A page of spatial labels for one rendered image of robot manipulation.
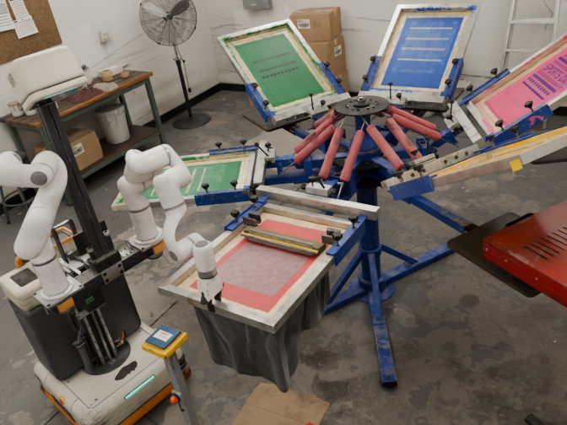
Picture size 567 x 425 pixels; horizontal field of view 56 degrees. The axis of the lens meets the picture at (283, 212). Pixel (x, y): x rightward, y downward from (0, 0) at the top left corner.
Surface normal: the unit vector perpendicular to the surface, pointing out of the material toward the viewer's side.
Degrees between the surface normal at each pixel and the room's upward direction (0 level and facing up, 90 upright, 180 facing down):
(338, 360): 0
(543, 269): 0
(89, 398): 0
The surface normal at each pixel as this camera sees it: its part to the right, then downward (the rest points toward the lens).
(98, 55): 0.84, 0.18
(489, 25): -0.52, 0.50
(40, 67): 0.60, -0.14
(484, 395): -0.13, -0.85
